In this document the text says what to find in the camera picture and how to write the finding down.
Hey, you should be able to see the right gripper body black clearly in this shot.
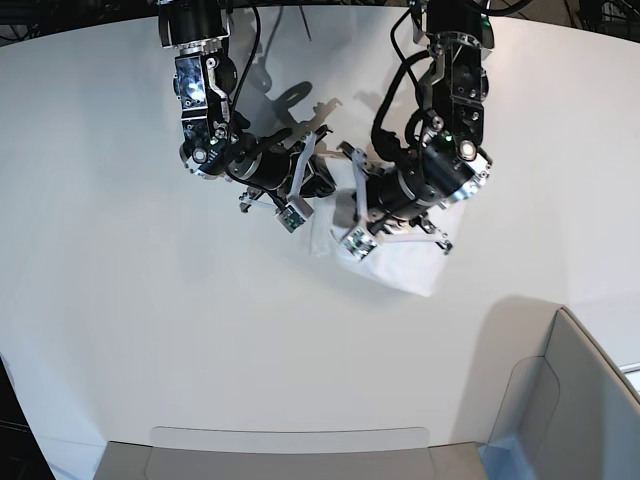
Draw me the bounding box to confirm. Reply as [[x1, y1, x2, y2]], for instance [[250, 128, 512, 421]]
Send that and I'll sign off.
[[227, 142, 317, 200]]

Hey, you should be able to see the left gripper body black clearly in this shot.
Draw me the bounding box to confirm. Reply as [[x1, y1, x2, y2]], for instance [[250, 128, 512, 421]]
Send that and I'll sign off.
[[365, 164, 450, 225]]

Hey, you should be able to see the white t-shirt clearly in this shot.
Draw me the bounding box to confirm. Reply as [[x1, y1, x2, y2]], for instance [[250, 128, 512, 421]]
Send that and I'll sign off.
[[305, 154, 448, 297]]

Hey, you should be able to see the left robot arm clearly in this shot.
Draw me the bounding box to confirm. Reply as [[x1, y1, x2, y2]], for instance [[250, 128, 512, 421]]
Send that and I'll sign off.
[[366, 1, 494, 230]]

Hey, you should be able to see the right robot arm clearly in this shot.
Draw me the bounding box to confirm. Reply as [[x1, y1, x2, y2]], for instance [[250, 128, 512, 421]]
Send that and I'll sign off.
[[158, 1, 336, 207]]

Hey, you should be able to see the beige cardboard box right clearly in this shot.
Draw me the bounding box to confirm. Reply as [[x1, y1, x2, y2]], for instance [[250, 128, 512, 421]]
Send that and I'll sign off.
[[481, 308, 639, 479]]

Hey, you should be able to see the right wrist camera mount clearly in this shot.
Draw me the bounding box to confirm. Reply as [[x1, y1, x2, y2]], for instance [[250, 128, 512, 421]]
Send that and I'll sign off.
[[229, 125, 336, 233]]

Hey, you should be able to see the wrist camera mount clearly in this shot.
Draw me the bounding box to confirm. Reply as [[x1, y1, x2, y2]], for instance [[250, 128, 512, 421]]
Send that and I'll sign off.
[[229, 125, 336, 233], [337, 142, 453, 261]]

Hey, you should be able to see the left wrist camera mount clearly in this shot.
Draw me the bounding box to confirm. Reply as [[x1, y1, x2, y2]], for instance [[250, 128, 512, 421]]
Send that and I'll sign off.
[[337, 142, 453, 261]]

